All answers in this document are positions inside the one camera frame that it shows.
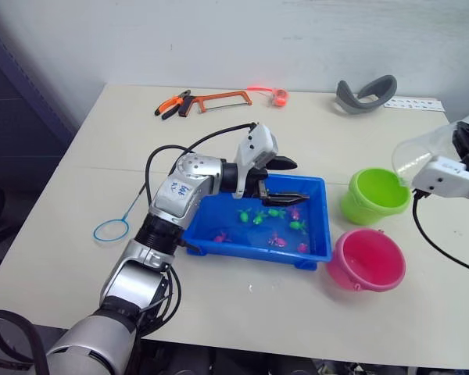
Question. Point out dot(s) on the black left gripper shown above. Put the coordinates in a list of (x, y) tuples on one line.
[(255, 187)]

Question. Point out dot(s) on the clear plastic cup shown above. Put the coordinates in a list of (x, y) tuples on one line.
[(418, 148)]

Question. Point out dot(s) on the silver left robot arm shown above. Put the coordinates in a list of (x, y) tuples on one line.
[(187, 176)]

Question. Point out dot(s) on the green toy fish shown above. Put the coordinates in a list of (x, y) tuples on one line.
[(260, 217), (298, 225), (243, 215), (276, 212)]

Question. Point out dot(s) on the pink toy fish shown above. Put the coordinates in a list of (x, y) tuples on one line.
[(277, 240), (221, 237), (295, 212), (302, 247)]

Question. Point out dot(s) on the green plastic bucket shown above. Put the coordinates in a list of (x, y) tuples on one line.
[(359, 211)]

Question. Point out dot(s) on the blue plastic tub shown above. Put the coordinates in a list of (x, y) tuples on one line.
[(238, 254)]

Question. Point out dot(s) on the pink plastic bucket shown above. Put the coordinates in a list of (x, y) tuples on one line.
[(344, 269)]

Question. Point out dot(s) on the blue hoop fishing net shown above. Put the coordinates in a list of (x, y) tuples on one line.
[(110, 231)]

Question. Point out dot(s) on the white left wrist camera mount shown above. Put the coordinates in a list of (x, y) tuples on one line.
[(258, 144)]

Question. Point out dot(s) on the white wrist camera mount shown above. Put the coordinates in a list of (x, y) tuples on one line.
[(441, 176), (258, 144)]

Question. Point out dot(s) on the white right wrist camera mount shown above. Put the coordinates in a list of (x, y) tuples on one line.
[(441, 176)]

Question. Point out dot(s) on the orange frame hacksaw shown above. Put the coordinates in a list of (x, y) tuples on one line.
[(183, 108)]

